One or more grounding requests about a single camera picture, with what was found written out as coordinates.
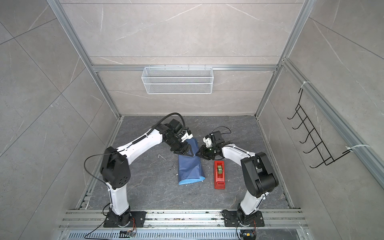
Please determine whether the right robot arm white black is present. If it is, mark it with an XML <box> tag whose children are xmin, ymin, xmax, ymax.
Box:
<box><xmin>197</xmin><ymin>131</ymin><xmax>279</xmax><ymax>227</ymax></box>

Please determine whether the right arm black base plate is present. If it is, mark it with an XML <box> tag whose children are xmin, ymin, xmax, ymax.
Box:
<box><xmin>222</xmin><ymin>210</ymin><xmax>265</xmax><ymax>228</ymax></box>

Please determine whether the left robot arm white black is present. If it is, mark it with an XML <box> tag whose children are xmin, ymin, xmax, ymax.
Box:
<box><xmin>100</xmin><ymin>120</ymin><xmax>194</xmax><ymax>227</ymax></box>

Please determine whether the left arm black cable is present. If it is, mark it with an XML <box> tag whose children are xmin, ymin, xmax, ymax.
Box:
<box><xmin>151</xmin><ymin>112</ymin><xmax>187</xmax><ymax>133</ymax></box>

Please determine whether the aluminium mounting rail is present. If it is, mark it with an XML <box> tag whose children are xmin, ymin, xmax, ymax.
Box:
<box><xmin>55</xmin><ymin>209</ymin><xmax>313</xmax><ymax>240</ymax></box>

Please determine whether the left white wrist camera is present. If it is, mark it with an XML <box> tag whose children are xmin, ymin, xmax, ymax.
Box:
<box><xmin>181</xmin><ymin>130</ymin><xmax>193</xmax><ymax>142</ymax></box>

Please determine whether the light blue wrapping paper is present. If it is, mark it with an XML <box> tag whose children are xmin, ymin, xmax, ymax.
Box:
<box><xmin>178</xmin><ymin>138</ymin><xmax>206</xmax><ymax>185</ymax></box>

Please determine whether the white wire mesh basket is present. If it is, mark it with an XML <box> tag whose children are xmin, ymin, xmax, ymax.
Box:
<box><xmin>142</xmin><ymin>67</ymin><xmax>214</xmax><ymax>95</ymax></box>

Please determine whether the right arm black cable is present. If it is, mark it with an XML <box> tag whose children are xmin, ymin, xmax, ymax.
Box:
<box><xmin>211</xmin><ymin>125</ymin><xmax>232</xmax><ymax>135</ymax></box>

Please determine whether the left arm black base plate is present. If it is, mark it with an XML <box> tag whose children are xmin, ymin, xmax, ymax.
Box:
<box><xmin>103</xmin><ymin>211</ymin><xmax>147</xmax><ymax>228</ymax></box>

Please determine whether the black wire hook rack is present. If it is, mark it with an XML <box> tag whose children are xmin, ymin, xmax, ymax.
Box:
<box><xmin>287</xmin><ymin>89</ymin><xmax>353</xmax><ymax>169</ymax></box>

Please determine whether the red tape dispenser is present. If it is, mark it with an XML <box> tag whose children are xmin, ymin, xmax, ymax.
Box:
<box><xmin>214</xmin><ymin>161</ymin><xmax>226</xmax><ymax>190</ymax></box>

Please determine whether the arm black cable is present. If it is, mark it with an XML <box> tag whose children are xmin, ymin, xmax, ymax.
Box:
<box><xmin>211</xmin><ymin>125</ymin><xmax>232</xmax><ymax>135</ymax></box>
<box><xmin>151</xmin><ymin>112</ymin><xmax>187</xmax><ymax>133</ymax></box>

